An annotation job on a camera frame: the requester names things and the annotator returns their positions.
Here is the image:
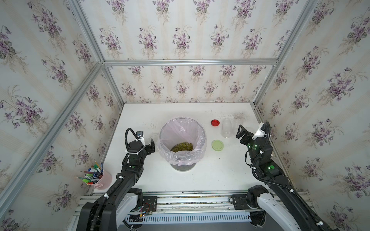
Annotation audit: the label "clear plastic jar of beans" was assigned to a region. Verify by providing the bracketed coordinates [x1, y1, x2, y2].
[221, 118, 233, 138]

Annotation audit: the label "light green jar lid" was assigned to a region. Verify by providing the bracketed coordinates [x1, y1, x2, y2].
[211, 140, 224, 152]

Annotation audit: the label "red jar lid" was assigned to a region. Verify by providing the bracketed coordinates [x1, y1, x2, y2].
[211, 119, 220, 127]

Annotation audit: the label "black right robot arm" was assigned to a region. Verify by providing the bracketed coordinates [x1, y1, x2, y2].
[231, 121, 332, 231]

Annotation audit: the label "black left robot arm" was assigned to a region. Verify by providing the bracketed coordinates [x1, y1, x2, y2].
[76, 128, 155, 231]

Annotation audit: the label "mesh bin with pink bag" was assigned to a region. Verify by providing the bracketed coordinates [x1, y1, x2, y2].
[158, 117, 207, 172]

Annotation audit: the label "pink cup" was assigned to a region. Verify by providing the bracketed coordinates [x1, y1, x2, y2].
[93, 170, 112, 190]

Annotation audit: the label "coloured pens in cup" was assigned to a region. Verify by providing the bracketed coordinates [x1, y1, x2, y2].
[75, 161, 104, 186]

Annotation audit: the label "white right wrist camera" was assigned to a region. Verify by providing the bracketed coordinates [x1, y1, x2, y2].
[252, 122, 265, 140]

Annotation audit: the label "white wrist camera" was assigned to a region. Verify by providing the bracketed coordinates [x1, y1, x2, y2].
[136, 131, 145, 145]
[252, 122, 265, 140]

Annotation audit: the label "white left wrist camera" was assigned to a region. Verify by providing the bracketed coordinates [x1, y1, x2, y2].
[136, 131, 145, 145]

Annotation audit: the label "aluminium mounting rail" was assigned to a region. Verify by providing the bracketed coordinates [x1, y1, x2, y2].
[73, 189, 314, 216]

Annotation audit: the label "white vented cable duct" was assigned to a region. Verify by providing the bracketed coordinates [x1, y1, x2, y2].
[125, 212, 251, 225]

